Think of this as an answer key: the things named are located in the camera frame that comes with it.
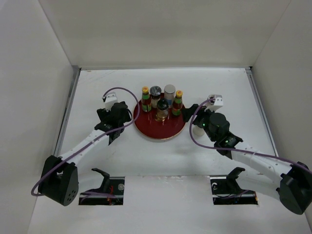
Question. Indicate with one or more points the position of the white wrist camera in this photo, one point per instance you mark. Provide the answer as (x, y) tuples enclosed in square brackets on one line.
[(109, 100), (215, 102)]

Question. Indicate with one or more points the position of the ketchup bottle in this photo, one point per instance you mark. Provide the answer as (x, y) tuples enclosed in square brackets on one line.
[(146, 99), (177, 103)]

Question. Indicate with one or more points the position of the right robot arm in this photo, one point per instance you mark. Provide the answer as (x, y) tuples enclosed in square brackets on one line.
[(287, 181)]

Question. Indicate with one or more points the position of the red round tray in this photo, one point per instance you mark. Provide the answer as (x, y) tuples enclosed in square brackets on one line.
[(149, 126)]

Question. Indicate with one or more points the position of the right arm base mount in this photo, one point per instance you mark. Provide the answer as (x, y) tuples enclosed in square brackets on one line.
[(226, 191)]

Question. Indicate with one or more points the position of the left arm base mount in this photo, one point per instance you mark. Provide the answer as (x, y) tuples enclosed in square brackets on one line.
[(99, 188)]

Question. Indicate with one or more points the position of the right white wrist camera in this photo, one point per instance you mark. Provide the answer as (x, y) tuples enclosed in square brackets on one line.
[(215, 102)]

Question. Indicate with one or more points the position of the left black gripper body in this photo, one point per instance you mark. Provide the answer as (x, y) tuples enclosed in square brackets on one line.
[(104, 114)]

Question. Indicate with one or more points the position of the silver-lid spice shaker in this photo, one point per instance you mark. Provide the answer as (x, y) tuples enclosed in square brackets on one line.
[(155, 92)]

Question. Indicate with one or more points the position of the tall pearl jar blue label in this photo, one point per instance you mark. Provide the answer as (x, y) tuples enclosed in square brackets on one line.
[(169, 94)]

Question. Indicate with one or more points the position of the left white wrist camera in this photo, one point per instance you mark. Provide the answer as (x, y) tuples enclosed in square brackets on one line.
[(109, 100)]

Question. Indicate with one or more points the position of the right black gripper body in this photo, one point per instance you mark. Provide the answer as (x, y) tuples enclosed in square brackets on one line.
[(203, 119)]

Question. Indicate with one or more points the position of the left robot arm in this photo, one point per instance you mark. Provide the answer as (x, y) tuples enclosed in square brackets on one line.
[(59, 177)]

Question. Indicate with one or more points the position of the black-lid shaker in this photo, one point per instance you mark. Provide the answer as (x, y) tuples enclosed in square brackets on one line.
[(162, 109), (198, 131)]

